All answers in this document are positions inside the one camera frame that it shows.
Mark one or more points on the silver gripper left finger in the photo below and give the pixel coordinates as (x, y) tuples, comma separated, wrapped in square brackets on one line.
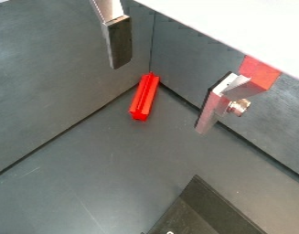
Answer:
[(116, 27)]

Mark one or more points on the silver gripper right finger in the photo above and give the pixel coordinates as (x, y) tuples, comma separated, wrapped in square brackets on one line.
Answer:
[(226, 98)]

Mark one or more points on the red star-shaped peg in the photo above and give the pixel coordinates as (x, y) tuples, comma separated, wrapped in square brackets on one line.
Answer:
[(144, 95)]

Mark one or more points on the black curved fixture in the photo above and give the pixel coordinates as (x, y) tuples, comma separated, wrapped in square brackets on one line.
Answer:
[(203, 212)]

